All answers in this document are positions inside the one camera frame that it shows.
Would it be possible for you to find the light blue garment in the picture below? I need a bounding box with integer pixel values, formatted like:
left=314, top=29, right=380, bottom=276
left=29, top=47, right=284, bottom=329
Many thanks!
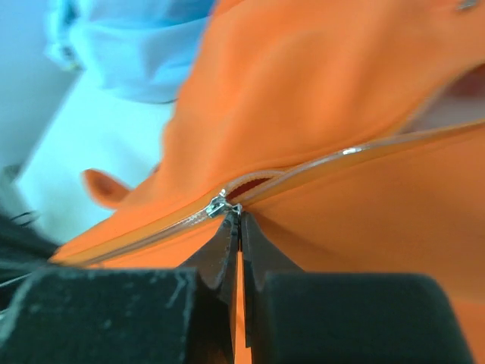
left=45, top=0, right=215, bottom=103

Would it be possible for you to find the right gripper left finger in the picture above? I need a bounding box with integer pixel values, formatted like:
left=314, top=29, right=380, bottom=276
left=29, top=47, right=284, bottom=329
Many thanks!
left=1, top=214, right=238, bottom=363

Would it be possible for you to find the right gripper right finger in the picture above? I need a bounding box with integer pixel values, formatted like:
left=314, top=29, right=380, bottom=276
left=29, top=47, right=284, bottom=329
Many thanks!
left=240, top=213, right=474, bottom=363

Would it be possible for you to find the orange jacket pink lining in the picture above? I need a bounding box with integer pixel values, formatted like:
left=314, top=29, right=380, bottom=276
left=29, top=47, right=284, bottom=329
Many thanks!
left=53, top=1, right=484, bottom=363

